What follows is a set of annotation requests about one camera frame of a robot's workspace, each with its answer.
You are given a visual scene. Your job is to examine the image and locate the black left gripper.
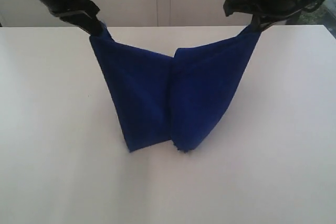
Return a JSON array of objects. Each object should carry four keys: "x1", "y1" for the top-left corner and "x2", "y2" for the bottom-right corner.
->
[{"x1": 40, "y1": 0, "x2": 103, "y2": 35}]

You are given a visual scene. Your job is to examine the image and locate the blue terry towel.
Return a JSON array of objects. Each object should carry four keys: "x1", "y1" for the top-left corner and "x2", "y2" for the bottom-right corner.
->
[{"x1": 89, "y1": 26, "x2": 260, "y2": 152}]

